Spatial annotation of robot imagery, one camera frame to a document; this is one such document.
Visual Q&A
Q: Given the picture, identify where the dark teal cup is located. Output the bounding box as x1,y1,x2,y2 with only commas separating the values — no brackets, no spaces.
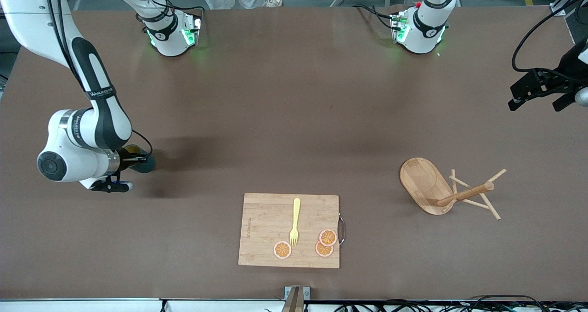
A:
125,144,156,174

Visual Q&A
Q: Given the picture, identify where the wooden cup rack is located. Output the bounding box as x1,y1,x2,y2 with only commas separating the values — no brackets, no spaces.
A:
399,157,507,221

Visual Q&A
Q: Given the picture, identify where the bamboo cutting board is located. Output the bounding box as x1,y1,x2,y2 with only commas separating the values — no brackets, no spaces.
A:
238,193,346,269

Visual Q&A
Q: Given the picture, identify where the yellow plastic fork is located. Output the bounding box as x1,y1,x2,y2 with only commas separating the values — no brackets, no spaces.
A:
289,198,302,247

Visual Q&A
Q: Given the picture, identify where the aluminium frame profile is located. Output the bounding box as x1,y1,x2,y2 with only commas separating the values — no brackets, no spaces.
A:
549,0,588,17

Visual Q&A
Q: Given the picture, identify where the black base cable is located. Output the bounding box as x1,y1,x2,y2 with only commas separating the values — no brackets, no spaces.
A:
357,4,396,30
129,0,206,30

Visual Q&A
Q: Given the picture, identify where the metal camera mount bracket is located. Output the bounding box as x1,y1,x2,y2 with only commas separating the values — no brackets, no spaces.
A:
283,286,311,312

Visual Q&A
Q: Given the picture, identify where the black cable tangle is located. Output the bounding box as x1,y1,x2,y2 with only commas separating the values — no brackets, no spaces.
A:
334,295,588,312

